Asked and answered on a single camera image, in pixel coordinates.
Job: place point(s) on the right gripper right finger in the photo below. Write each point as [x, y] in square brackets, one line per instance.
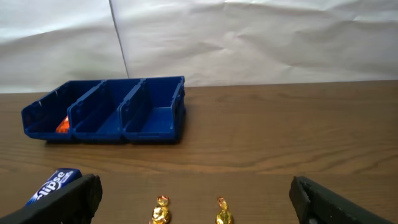
[323, 205]

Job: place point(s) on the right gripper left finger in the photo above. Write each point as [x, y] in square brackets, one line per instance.
[68, 202]

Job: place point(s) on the blue candy pack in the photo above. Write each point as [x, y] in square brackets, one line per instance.
[54, 183]

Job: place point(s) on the orange candy box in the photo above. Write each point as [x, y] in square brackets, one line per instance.
[63, 127]

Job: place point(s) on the gold wrapped candy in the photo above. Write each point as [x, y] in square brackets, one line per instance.
[224, 214]
[161, 213]

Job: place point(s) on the blue tray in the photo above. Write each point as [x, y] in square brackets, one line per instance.
[155, 121]

